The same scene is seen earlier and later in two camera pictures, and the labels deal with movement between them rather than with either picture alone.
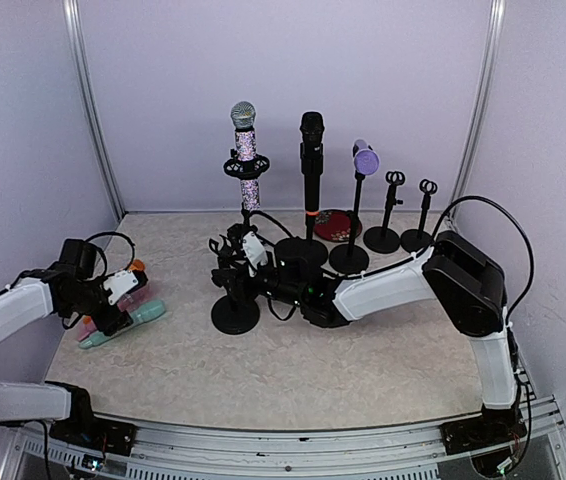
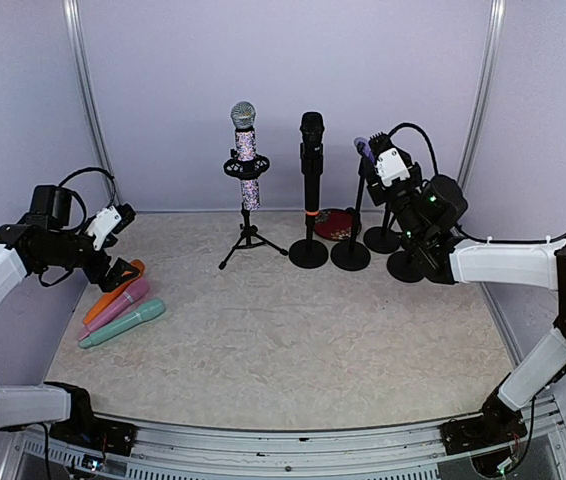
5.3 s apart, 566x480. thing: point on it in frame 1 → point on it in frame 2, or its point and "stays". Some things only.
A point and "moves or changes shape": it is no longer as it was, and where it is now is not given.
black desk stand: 386,239 stays
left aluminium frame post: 72,13 stays
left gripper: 113,321 → 109,280
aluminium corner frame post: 495,24 stays
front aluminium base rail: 169,453 stays
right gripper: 238,277 → 374,192
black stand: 235,313 moves or changes shape
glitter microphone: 243,116 stays
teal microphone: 139,316 stays
